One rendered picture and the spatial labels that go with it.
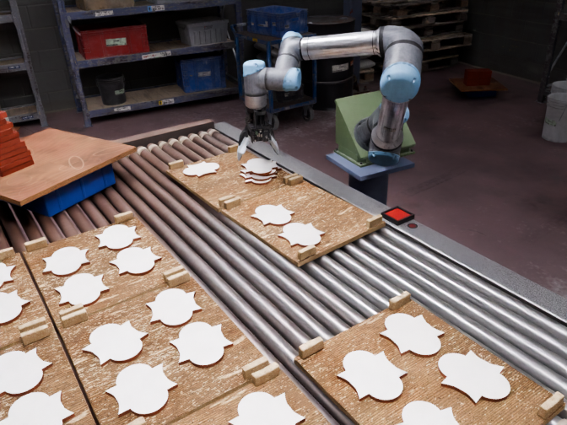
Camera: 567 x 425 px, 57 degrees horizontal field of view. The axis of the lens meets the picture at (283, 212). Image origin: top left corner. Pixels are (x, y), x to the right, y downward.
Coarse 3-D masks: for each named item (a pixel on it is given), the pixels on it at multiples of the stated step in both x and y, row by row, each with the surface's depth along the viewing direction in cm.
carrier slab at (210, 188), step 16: (208, 160) 211; (224, 160) 211; (240, 160) 210; (176, 176) 199; (208, 176) 198; (224, 176) 197; (192, 192) 189; (208, 192) 186; (224, 192) 185; (240, 192) 185; (256, 192) 184
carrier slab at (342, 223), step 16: (272, 192) 184; (288, 192) 183; (304, 192) 183; (320, 192) 183; (224, 208) 175; (240, 208) 174; (288, 208) 173; (304, 208) 173; (320, 208) 172; (336, 208) 172; (352, 208) 172; (240, 224) 166; (256, 224) 165; (320, 224) 163; (336, 224) 163; (352, 224) 162; (384, 224) 163; (272, 240) 156; (336, 240) 155; (352, 240) 156; (288, 256) 148; (320, 256) 150
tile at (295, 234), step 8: (288, 224) 162; (296, 224) 162; (304, 224) 162; (288, 232) 158; (296, 232) 158; (304, 232) 158; (312, 232) 157; (320, 232) 157; (288, 240) 154; (296, 240) 154; (304, 240) 153; (312, 240) 153; (320, 240) 153
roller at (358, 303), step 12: (156, 156) 226; (168, 156) 221; (312, 264) 147; (312, 276) 145; (324, 276) 142; (336, 288) 138; (348, 288) 137; (348, 300) 134; (360, 300) 132; (360, 312) 131; (372, 312) 129
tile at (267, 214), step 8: (256, 208) 172; (264, 208) 172; (272, 208) 171; (280, 208) 171; (256, 216) 167; (264, 216) 167; (272, 216) 167; (280, 216) 167; (288, 216) 167; (264, 224) 163; (272, 224) 164; (280, 224) 163
